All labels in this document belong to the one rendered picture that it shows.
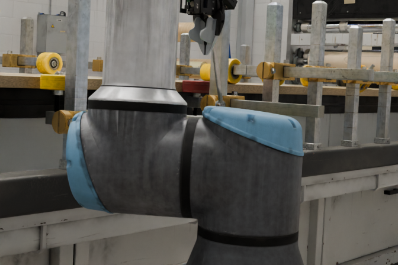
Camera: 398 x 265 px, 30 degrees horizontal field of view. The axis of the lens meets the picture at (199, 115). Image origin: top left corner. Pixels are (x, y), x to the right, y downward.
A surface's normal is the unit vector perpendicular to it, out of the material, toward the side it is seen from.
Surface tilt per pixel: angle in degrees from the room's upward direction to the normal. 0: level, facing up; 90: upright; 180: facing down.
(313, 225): 90
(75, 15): 90
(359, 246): 90
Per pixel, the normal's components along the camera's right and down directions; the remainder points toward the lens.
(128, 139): -0.04, 0.00
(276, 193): 0.42, 0.07
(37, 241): 0.77, 0.07
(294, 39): -0.64, 0.01
